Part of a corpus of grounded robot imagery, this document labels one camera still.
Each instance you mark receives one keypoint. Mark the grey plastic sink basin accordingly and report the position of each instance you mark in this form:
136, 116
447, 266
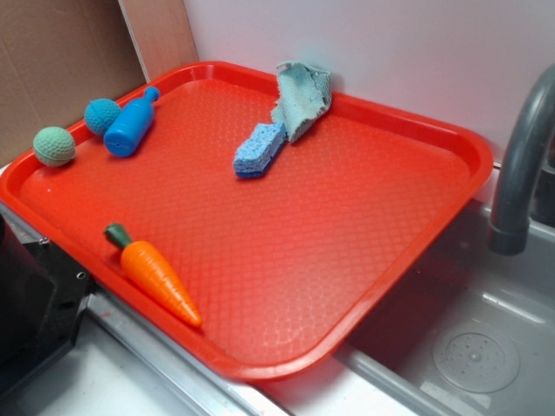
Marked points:
465, 331

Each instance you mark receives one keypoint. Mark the orange toy carrot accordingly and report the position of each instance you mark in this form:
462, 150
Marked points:
144, 264

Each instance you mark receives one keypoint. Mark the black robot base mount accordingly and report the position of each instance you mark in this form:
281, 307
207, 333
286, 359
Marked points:
43, 294

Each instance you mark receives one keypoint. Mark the blue dimpled ball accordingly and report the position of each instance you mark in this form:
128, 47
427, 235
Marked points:
100, 114

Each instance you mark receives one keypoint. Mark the grey faucet spout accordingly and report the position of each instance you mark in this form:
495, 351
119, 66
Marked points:
525, 187

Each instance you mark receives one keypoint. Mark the green dimpled ball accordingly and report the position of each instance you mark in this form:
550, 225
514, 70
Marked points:
54, 146

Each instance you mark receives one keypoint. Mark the brown cardboard panel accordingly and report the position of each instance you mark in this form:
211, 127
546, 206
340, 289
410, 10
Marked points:
56, 56

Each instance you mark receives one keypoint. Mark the blue toy bottle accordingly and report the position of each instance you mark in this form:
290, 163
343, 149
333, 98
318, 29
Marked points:
130, 127

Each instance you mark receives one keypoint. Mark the teal blue cloth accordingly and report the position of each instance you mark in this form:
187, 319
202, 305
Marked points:
305, 94

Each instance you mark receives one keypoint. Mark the blue sponge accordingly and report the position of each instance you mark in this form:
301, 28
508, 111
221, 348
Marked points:
255, 155

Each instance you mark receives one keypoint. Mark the red plastic tray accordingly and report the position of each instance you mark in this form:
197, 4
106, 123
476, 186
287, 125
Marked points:
281, 268

